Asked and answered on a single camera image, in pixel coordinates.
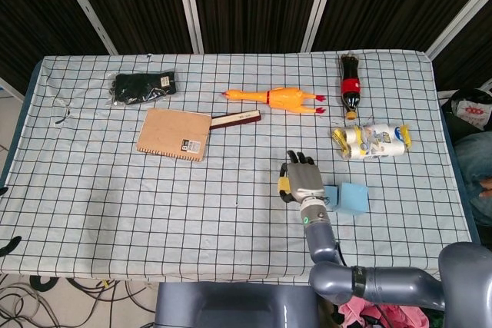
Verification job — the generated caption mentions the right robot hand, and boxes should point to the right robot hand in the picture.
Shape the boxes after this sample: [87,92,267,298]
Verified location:
[278,149,325,205]

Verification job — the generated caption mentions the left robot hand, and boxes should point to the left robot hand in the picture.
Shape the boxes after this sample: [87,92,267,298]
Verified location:
[0,186,22,259]

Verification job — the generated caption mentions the small blue foam block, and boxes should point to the small blue foam block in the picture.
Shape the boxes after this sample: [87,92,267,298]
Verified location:
[324,184,341,213]

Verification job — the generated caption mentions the large blue foam cube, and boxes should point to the large blue foam cube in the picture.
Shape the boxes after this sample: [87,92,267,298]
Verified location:
[331,181,370,216]

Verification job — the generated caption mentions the pack of white rolls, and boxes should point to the pack of white rolls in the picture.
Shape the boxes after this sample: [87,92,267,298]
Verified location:
[332,122,413,161]

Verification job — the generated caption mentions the yellow rubber chicken toy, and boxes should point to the yellow rubber chicken toy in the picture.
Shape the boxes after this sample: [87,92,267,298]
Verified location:
[221,88,327,116]

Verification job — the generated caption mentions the cola bottle red label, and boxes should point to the cola bottle red label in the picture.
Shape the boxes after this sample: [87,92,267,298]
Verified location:
[338,52,363,121]

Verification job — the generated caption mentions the brown spiral notebook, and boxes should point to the brown spiral notebook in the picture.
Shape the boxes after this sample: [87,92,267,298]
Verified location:
[135,108,212,163]

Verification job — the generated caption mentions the grey robot torso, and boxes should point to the grey robot torso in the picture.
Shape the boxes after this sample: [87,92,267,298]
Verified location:
[153,281,321,328]

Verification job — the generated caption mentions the checked light blue tablecloth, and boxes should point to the checked light blue tablecloth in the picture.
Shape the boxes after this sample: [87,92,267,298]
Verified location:
[0,49,480,283]

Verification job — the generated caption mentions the pink cloth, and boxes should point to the pink cloth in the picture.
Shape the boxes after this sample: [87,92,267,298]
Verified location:
[337,297,431,328]

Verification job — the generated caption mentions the person in blue jeans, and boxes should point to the person in blue jeans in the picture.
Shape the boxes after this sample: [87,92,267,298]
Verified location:
[453,130,492,225]

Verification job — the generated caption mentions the white bag red print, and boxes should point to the white bag red print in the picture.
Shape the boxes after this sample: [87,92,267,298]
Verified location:
[439,88,492,132]

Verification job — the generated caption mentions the black gloves in plastic bag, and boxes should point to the black gloves in plastic bag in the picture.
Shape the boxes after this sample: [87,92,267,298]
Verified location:
[107,68,178,107]

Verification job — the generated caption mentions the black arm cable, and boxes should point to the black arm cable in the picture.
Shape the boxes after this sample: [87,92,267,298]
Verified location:
[333,241,347,267]

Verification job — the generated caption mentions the tangled floor cables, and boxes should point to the tangled floor cables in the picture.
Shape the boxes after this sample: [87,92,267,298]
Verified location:
[0,276,159,328]

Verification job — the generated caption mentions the small black white cord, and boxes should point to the small black white cord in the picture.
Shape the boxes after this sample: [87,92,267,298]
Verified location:
[52,97,73,128]

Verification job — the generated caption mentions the white frame post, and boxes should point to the white frame post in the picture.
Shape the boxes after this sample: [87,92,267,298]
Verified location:
[424,0,492,61]
[52,0,118,55]
[172,0,204,55]
[301,0,339,52]

